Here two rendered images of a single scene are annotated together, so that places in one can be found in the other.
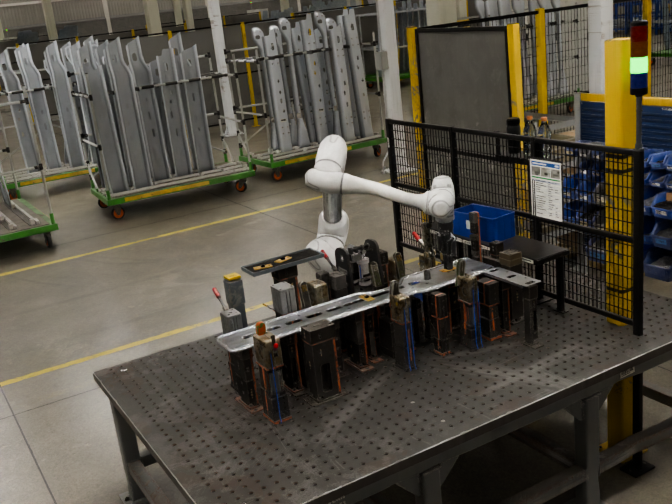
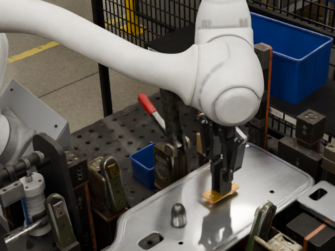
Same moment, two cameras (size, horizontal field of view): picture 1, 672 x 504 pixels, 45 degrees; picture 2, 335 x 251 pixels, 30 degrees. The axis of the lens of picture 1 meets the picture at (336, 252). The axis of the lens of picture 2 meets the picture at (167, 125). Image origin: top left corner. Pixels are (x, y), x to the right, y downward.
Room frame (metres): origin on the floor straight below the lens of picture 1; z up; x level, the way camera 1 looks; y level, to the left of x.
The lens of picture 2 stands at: (2.64, -0.21, 1.90)
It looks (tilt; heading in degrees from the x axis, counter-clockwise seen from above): 34 degrees down; 349
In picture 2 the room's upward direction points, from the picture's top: 2 degrees counter-clockwise
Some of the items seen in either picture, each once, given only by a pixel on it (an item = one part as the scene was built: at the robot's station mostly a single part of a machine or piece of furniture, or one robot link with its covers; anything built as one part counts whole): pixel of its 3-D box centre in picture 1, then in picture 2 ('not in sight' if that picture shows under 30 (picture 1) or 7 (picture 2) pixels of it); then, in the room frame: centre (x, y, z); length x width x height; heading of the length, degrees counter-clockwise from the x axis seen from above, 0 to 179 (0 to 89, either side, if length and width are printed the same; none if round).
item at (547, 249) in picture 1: (490, 239); (278, 85); (4.04, -0.80, 1.02); 0.90 x 0.22 x 0.03; 29
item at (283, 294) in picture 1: (287, 328); not in sight; (3.41, 0.25, 0.90); 0.13 x 0.10 x 0.41; 29
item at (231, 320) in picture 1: (235, 350); not in sight; (3.29, 0.48, 0.88); 0.11 x 0.10 x 0.36; 29
